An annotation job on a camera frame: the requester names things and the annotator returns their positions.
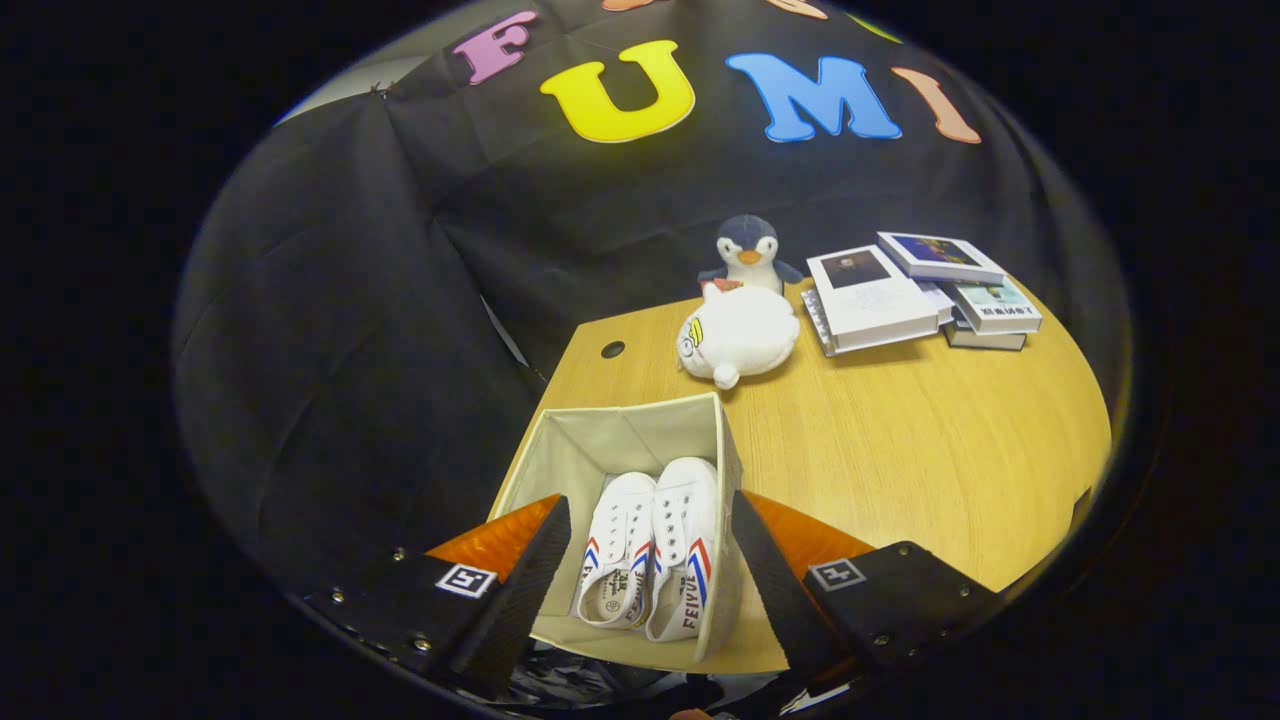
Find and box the white plush toy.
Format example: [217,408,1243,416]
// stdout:
[677,283,801,391]

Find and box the plain white book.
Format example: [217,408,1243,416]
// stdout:
[915,280,958,326]

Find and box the teal cover book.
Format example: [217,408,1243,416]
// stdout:
[945,277,1044,335]

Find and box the dark grey book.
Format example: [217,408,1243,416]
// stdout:
[943,320,1028,352]

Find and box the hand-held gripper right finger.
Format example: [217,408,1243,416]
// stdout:
[730,490,1001,691]

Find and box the white book dark photo cover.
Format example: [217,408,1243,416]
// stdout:
[806,245,956,358]

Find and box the blue cover book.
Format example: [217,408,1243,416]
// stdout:
[877,231,1006,287]

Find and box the penguin plush toy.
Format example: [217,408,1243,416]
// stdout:
[697,214,806,296]

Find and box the white shoe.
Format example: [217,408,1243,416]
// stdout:
[572,472,658,631]
[645,457,721,643]

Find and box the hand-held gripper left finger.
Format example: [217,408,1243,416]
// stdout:
[300,493,573,701]

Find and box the grey fabric storage box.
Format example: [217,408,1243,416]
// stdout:
[488,392,746,666]

